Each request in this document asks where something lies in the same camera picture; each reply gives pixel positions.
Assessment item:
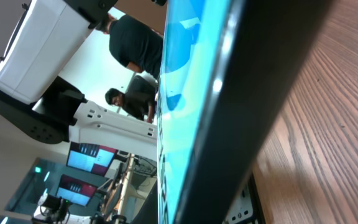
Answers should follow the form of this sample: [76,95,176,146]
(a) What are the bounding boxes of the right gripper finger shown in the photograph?
[130,182,158,224]

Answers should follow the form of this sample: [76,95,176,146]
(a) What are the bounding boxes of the turquoise screen Galaxy smartphone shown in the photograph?
[157,0,332,224]

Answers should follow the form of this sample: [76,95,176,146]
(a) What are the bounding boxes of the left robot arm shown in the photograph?
[0,0,157,160]

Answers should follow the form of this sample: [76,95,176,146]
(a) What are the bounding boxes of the computer monitors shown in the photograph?
[0,141,117,224]

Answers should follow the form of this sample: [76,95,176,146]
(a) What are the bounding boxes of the person in dark shirt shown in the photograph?
[104,75,157,123]

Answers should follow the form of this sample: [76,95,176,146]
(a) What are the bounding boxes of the standing person black shirt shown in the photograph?
[95,14,163,80]

